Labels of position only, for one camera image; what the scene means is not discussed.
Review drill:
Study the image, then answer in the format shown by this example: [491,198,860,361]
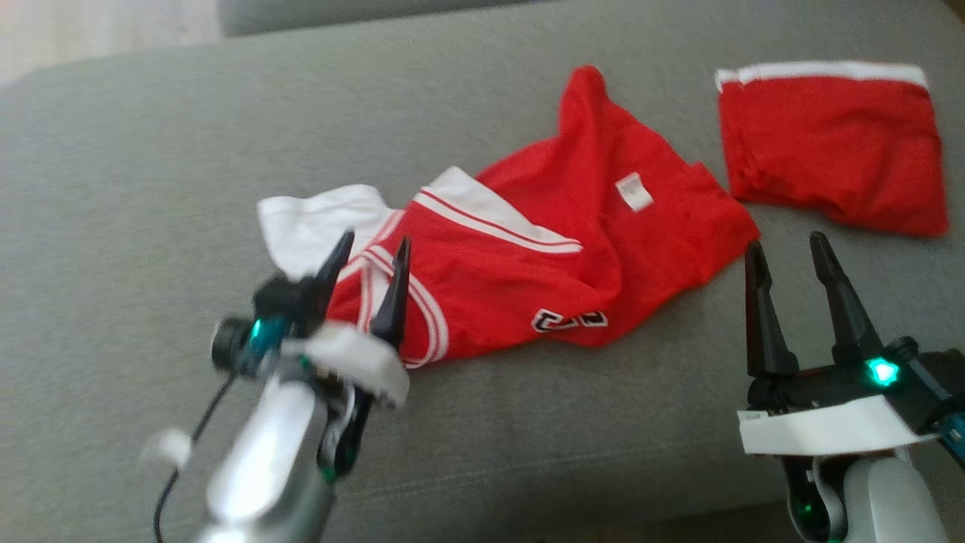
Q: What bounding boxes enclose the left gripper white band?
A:
[283,230,412,485]

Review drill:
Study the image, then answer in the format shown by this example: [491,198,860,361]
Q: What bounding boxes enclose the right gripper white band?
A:
[737,232,940,457]

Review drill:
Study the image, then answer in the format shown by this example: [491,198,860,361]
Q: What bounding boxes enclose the red jersey number 23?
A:
[256,66,761,370]

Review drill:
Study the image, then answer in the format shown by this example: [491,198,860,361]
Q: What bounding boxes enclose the red shorts white stripe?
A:
[715,60,949,238]

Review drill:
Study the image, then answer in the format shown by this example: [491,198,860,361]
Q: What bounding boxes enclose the grey fabric sofa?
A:
[0,0,965,543]

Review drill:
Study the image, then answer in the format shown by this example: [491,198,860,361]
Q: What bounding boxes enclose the teal right cable connector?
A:
[941,419,965,465]

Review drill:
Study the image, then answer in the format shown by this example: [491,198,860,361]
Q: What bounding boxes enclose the white cable tag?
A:
[139,428,194,470]

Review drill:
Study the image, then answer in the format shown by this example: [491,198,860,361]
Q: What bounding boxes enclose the thin black left cable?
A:
[153,373,236,543]

